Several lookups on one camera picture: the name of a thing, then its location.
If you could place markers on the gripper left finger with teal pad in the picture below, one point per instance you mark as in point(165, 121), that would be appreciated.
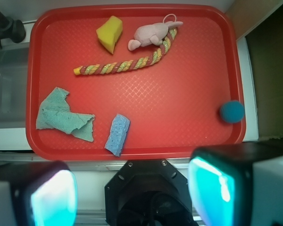
point(37, 194)

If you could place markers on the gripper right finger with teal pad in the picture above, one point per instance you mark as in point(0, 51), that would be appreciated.
point(238, 185)

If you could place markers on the blue ball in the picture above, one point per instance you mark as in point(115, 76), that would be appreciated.
point(232, 112)

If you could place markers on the teal microfibre cloth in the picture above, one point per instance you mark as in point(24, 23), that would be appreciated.
point(54, 113)

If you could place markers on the blue sponge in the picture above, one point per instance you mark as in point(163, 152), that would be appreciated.
point(117, 136)

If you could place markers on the grey sink basin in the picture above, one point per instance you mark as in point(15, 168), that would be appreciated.
point(13, 81)

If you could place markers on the red plastic tray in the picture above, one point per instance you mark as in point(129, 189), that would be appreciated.
point(173, 106)

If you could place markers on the grey sink faucet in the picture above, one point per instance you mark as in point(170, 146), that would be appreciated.
point(11, 29)

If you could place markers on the yellow sponge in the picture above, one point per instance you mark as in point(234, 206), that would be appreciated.
point(109, 33)

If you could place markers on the pink plush mouse toy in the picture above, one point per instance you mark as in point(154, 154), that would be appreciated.
point(153, 34)

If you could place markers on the multicolour twisted rope toy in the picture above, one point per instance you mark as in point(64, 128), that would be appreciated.
point(130, 65)

